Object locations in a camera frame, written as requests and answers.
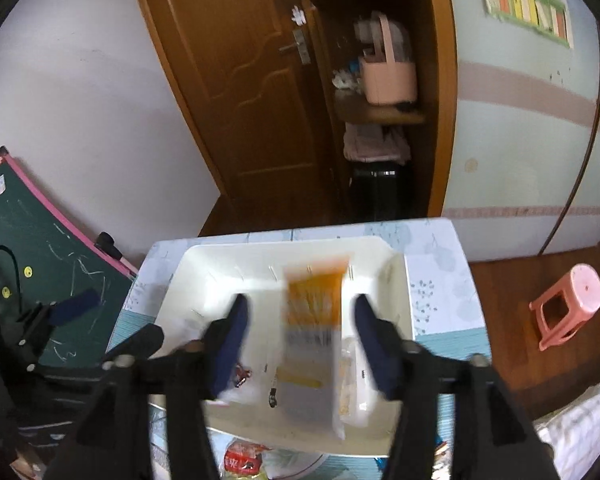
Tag metal door handle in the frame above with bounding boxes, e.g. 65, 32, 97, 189
278, 29, 312, 65

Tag dark wall cable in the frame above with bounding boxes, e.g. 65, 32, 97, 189
539, 25, 600, 257

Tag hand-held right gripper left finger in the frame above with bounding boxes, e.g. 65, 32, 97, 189
45, 294, 251, 480

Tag black bin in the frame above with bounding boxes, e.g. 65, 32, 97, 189
352, 162, 414, 222

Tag pink basket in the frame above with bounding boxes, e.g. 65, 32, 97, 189
357, 12, 419, 107

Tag pink folded clothes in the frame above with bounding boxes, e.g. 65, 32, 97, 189
342, 122, 412, 165

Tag white plastic bin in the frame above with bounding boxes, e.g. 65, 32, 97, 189
147, 237, 415, 456

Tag wooden shelf unit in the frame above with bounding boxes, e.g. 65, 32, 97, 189
300, 0, 457, 224

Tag clear yellow cookie packet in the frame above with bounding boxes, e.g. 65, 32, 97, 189
330, 337, 383, 442

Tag black easel knob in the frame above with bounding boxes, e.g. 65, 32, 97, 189
94, 231, 127, 262

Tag orange snack packet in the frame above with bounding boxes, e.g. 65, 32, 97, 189
275, 255, 352, 428

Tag black cable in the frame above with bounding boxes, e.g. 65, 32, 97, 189
0, 244, 23, 313

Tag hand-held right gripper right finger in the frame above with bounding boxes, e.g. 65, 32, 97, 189
355, 294, 561, 480

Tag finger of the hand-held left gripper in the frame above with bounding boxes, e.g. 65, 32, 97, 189
102, 324, 165, 361
17, 289, 101, 358

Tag green chalkboard with pink frame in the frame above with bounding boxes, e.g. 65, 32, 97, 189
0, 146, 140, 363

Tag white round plate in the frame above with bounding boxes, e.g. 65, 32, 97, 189
260, 447, 331, 480

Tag pink plastic stool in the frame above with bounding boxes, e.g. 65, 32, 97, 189
529, 263, 600, 352

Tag brown wooden door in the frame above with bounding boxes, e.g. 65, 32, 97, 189
127, 0, 342, 237

